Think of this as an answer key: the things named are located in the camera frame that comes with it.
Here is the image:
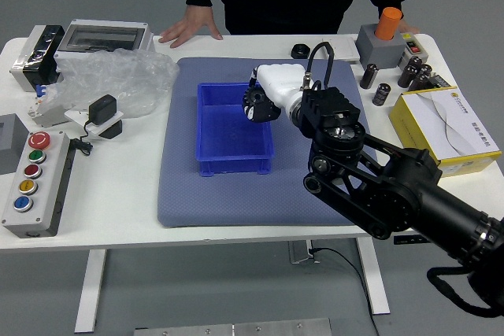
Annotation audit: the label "person's left hand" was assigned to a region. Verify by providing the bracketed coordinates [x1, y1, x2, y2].
[399, 19, 421, 35]

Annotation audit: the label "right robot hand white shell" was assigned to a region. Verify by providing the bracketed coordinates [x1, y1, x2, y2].
[241, 62, 316, 124]

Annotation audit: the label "person's right hand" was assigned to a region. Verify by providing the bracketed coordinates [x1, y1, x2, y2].
[158, 4, 224, 49]

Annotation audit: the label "big black gear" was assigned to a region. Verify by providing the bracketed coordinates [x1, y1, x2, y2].
[242, 86, 272, 116]

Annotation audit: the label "black hex nut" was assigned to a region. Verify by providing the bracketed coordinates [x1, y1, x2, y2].
[290, 43, 312, 60]

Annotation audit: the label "blue plastic box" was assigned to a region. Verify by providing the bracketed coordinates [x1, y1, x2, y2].
[195, 81, 276, 178]

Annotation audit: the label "white distribution box clear lid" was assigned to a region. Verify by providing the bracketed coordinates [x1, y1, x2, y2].
[54, 18, 155, 73]

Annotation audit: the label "grey square box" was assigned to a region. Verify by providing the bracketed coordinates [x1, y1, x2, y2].
[0, 113, 25, 175]

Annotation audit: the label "grey push button control box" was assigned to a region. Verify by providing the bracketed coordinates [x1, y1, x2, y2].
[1, 130, 72, 238]

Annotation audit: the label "orange cylinder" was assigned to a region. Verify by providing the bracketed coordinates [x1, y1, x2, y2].
[373, 6, 403, 42]

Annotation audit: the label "grey block holder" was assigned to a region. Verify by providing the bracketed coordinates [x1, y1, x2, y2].
[355, 23, 407, 70]

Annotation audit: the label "black capacitor cylinder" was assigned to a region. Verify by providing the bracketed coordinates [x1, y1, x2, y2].
[397, 56, 423, 88]
[372, 82, 392, 107]
[359, 63, 380, 90]
[407, 63, 433, 92]

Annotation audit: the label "black electronic module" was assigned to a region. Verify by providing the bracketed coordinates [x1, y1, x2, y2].
[431, 72, 452, 89]

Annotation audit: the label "yellow and white carton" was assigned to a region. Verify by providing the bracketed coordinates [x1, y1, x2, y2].
[388, 86, 503, 178]

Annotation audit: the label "clear plastic bag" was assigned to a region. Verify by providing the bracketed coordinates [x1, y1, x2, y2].
[39, 47, 180, 120]

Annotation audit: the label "black power adapter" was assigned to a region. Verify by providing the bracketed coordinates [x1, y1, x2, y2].
[88, 94, 118, 124]

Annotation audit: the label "grey-blue mat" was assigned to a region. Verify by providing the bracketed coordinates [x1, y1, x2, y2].
[156, 56, 381, 229]

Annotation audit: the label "grey table control unit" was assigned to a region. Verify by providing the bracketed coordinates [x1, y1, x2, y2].
[288, 240, 321, 265]

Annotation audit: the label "white circuit breaker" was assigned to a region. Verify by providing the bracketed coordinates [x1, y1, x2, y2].
[27, 83, 72, 129]

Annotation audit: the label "black table control panel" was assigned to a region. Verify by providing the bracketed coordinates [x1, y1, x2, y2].
[393, 235, 430, 246]

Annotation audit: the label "white table leg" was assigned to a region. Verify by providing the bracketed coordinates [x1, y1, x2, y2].
[73, 249, 108, 334]
[356, 235, 391, 316]

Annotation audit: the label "metal plate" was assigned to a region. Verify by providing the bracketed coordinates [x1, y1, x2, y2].
[133, 316, 332, 336]

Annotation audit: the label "switch box red black buttons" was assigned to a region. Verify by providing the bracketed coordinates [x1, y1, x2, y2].
[396, 32, 428, 69]

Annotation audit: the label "white wall switch plate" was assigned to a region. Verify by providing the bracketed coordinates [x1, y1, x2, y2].
[321, 36, 360, 64]

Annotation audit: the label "white bracket plate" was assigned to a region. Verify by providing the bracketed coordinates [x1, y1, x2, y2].
[64, 109, 125, 141]

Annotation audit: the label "black and white enclosure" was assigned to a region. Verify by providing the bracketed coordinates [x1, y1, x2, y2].
[9, 24, 66, 93]

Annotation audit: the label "black adapter cable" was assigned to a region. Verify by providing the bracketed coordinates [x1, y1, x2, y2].
[69, 121, 95, 156]

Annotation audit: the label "black power cable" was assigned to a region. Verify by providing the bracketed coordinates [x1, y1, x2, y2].
[310, 247, 381, 336]

